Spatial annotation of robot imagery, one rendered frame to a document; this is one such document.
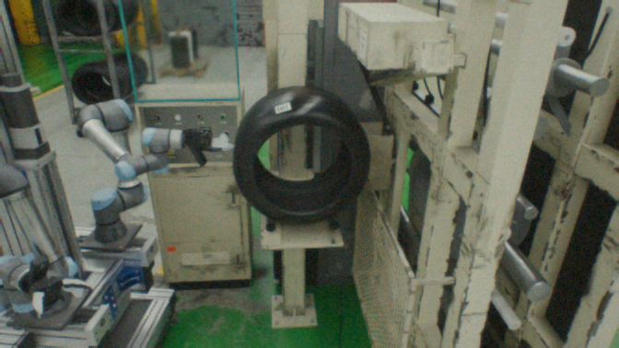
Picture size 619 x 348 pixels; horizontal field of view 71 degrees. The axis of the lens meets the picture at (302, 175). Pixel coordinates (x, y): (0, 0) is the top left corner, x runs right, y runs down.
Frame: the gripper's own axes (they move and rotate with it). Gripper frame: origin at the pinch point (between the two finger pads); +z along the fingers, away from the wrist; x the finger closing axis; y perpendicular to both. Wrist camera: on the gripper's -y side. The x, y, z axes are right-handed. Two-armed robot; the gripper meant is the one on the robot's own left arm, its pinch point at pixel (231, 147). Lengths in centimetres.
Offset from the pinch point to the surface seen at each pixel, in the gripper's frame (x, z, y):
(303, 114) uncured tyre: -12.0, 27.3, 20.7
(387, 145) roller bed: 20, 73, -1
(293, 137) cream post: 26.9, 27.8, -3.2
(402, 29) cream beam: -36, 52, 57
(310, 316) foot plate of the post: 29, 50, -117
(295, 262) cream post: 28, 36, -78
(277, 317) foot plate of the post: 30, 30, -120
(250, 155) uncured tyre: -12.1, 8.1, 2.5
